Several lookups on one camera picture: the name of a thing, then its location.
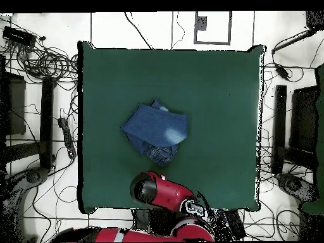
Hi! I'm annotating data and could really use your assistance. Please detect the grey stand base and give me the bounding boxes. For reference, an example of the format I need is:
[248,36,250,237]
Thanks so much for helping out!
[25,167,49,185]
[276,173,320,203]

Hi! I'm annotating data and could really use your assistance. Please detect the black electronics box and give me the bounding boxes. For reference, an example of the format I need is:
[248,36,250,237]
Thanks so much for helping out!
[1,25,37,49]

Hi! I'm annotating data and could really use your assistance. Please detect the blue denim jeans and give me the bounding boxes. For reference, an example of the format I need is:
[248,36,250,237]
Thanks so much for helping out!
[120,99,190,168]

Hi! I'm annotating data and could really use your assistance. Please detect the grey rectangular frame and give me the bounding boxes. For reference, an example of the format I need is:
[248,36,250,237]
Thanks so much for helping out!
[194,11,232,46]

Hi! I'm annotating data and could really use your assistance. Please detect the dark flat panel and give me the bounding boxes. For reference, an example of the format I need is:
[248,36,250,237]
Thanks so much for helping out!
[0,72,27,136]
[289,85,320,154]

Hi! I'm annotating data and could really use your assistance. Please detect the black power strip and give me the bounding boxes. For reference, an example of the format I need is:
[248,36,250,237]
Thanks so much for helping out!
[57,116,77,159]

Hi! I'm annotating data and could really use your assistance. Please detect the long black cable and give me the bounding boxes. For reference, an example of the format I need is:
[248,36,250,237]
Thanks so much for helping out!
[123,11,154,50]

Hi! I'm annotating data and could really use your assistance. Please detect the tangled black cable coil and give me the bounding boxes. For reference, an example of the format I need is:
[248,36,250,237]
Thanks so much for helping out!
[15,41,79,84]

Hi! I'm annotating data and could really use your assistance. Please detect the grey square plate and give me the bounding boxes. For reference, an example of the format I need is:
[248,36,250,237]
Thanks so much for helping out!
[195,15,208,32]

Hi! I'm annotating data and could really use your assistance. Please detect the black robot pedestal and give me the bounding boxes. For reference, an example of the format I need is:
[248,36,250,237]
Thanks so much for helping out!
[132,208,153,230]

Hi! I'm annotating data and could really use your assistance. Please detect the dark green table cloth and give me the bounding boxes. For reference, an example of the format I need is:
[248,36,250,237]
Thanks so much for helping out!
[77,40,266,213]

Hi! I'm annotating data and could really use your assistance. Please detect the black stand bar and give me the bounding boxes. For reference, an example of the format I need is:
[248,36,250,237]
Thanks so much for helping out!
[271,84,288,175]
[39,76,54,170]

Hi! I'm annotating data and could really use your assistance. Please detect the black corner box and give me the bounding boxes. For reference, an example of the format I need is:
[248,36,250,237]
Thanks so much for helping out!
[305,10,324,30]

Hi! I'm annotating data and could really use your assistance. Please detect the black power adapter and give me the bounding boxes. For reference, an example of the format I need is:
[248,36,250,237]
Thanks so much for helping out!
[274,63,290,80]

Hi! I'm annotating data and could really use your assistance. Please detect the black rod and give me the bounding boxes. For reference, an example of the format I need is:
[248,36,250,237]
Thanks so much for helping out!
[271,28,318,54]

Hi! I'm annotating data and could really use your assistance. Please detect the black flat device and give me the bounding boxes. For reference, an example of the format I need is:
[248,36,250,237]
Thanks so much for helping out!
[225,209,247,240]

